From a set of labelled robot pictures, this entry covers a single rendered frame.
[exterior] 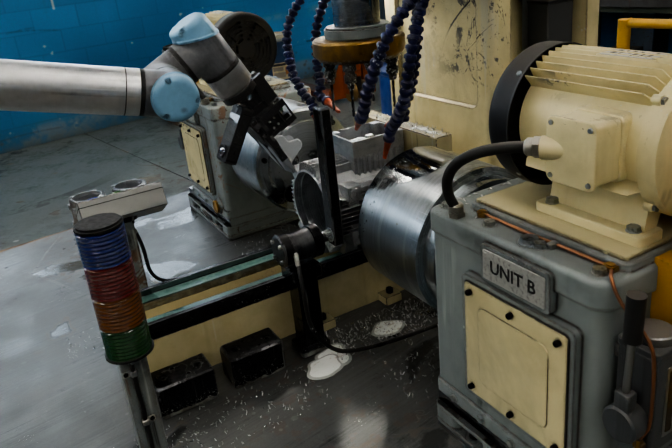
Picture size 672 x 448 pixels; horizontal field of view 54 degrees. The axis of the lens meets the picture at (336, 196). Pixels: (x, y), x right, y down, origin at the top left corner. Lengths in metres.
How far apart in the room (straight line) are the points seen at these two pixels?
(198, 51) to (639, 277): 0.80
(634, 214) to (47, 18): 6.27
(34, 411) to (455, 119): 0.97
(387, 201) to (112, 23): 6.02
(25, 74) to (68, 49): 5.75
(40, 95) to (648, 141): 0.80
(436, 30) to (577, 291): 0.80
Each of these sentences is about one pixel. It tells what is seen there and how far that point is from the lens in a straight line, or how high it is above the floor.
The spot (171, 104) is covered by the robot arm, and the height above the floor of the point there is 1.30.
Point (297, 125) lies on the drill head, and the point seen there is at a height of 1.13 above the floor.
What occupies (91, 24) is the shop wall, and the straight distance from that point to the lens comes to 6.87.
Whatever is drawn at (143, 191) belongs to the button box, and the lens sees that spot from 1.40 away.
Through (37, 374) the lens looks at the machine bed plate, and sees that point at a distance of 1.41.
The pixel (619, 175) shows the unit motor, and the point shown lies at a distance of 0.75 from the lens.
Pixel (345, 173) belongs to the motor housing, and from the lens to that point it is 1.29.
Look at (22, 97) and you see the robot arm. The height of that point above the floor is 1.34.
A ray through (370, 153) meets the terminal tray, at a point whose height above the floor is 1.11.
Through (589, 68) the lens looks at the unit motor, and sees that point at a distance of 0.79.
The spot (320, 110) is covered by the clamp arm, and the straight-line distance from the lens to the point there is 1.11.
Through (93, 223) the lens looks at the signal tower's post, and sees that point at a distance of 0.86.
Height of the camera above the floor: 1.51
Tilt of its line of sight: 21 degrees down
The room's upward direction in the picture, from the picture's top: 6 degrees counter-clockwise
